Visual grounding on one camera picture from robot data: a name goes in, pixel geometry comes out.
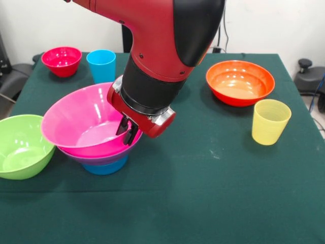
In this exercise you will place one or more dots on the blue cup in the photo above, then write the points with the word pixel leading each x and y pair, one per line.
pixel 102 68

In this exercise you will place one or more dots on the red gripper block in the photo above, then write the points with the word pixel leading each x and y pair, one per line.
pixel 134 119

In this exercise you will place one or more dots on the orange bowl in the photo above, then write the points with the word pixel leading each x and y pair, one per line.
pixel 238 86

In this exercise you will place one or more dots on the large green bowl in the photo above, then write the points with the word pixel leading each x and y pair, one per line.
pixel 25 150

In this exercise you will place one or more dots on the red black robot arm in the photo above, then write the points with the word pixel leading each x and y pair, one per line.
pixel 157 38

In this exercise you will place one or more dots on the black grey floor stand base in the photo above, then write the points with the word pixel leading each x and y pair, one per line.
pixel 15 76
pixel 309 78

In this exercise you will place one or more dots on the blue bowl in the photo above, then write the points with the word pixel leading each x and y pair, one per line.
pixel 104 169

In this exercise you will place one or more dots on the dark green table cloth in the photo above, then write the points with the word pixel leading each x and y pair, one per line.
pixel 162 208

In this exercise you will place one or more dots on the pale yellow translucent cup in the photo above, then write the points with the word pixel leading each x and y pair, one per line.
pixel 270 124

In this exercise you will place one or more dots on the purple bowl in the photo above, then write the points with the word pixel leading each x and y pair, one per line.
pixel 101 160

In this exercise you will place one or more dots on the large pink bowl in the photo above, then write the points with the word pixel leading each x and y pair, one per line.
pixel 83 122

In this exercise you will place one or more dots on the small pink-red bowl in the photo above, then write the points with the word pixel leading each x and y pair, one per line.
pixel 61 61

